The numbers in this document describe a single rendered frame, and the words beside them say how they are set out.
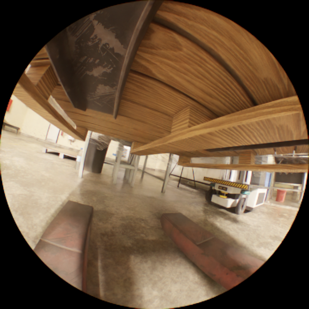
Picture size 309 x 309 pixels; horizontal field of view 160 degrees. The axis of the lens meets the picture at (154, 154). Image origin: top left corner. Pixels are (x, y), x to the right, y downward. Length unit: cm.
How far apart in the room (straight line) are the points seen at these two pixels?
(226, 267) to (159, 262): 22
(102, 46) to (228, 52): 21
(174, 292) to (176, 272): 8
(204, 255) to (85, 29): 60
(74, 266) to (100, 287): 11
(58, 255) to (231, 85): 50
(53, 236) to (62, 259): 7
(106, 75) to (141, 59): 10
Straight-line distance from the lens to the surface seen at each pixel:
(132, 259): 43
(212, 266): 41
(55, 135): 861
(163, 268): 43
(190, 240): 44
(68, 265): 29
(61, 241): 32
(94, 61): 27
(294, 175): 417
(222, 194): 130
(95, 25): 23
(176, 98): 31
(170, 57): 22
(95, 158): 175
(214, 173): 290
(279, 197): 331
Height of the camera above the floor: 33
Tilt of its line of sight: 6 degrees up
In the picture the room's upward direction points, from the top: 13 degrees clockwise
